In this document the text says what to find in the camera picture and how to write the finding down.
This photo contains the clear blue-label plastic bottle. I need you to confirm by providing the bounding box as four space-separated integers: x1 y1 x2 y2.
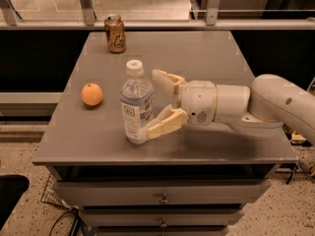
120 60 154 144

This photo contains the metal window railing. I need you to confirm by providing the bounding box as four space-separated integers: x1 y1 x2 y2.
0 0 315 30

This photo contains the black chair seat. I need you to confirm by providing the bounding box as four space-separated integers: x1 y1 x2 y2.
0 174 30 230

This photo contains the wire mesh basket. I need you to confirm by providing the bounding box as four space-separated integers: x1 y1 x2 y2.
40 174 67 209

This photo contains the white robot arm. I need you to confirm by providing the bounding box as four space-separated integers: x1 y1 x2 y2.
138 70 315 145

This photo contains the grey drawer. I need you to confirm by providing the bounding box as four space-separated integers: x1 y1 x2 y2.
53 180 271 207
81 208 243 227

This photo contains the middle grey drawer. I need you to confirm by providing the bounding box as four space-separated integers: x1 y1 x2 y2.
81 208 243 227

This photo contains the orange soda can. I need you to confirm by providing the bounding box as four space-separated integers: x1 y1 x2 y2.
104 15 126 53

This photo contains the top grey drawer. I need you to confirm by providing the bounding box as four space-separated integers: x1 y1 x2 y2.
53 180 271 207

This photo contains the grey drawer cabinet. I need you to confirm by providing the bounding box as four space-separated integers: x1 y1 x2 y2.
33 31 297 236

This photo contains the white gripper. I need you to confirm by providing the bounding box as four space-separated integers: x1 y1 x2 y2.
139 70 217 141

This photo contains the black cable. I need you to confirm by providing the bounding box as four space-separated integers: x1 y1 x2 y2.
48 206 83 236

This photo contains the orange fruit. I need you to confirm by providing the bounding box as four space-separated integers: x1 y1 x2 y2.
81 84 103 106

